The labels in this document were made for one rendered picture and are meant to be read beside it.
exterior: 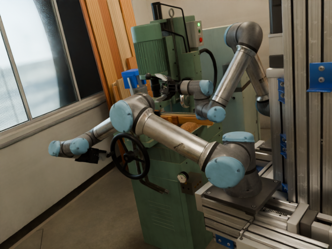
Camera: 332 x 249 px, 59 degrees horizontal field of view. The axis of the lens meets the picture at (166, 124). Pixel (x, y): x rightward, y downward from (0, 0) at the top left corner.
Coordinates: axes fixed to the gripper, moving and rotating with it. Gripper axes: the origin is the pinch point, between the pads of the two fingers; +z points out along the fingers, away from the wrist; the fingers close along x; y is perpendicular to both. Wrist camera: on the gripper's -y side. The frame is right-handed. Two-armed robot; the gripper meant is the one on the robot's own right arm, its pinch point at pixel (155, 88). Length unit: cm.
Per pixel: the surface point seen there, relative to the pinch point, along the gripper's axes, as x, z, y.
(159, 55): -19.4, 4.2, -9.3
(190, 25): -40, -2, -33
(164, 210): 79, 8, -21
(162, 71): -10.3, 4.2, -11.9
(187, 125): 20.3, -15.0, -11.2
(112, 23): -75, 145, -107
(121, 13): -92, 151, -128
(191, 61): -17.3, -5.1, -29.4
